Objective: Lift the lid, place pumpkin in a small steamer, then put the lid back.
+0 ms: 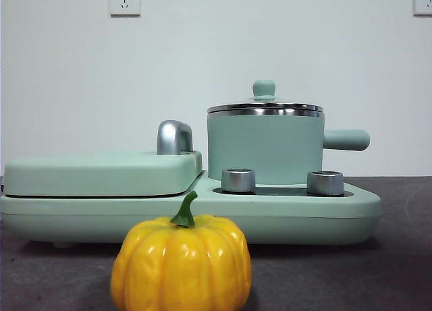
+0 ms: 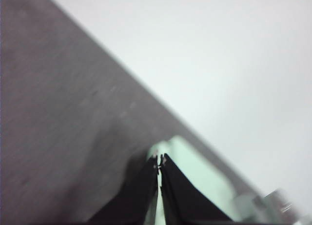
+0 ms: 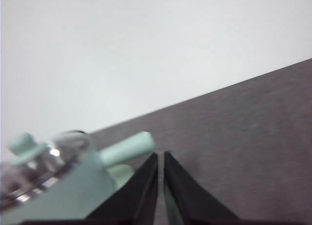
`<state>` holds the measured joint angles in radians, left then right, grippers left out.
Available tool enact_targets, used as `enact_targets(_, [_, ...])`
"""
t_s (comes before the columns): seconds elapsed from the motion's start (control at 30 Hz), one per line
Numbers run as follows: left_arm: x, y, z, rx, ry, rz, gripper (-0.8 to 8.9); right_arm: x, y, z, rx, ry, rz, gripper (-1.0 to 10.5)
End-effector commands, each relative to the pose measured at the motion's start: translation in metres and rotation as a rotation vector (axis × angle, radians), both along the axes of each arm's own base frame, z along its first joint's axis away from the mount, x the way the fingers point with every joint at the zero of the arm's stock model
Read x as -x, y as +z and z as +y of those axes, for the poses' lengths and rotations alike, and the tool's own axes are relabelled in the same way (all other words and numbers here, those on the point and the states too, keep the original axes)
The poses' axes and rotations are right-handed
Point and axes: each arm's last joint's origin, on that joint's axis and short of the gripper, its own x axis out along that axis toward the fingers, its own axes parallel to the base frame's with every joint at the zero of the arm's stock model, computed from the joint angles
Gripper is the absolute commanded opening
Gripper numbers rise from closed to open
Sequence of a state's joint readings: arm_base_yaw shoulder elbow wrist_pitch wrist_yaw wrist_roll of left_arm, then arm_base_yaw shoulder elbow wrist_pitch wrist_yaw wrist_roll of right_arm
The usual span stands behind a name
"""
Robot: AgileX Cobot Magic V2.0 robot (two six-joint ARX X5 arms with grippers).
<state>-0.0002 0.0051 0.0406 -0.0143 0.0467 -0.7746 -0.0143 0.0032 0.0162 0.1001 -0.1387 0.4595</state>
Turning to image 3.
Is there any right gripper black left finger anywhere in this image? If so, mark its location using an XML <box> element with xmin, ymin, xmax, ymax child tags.
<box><xmin>85</xmin><ymin>152</ymin><xmax>159</xmax><ymax>225</ymax></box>

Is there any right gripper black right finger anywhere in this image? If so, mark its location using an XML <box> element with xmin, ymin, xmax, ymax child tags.
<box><xmin>162</xmin><ymin>151</ymin><xmax>244</xmax><ymax>225</ymax></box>

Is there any glass lid mint knob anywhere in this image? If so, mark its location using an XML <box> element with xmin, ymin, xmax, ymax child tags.
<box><xmin>0</xmin><ymin>129</ymin><xmax>95</xmax><ymax>204</ymax></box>

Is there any mint green steamer pot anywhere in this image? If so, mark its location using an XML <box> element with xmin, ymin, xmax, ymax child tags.
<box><xmin>0</xmin><ymin>131</ymin><xmax>156</xmax><ymax>225</ymax></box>

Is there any mint green breakfast machine base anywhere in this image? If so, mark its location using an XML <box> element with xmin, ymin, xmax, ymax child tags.
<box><xmin>107</xmin><ymin>164</ymin><xmax>135</xmax><ymax>190</ymax></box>

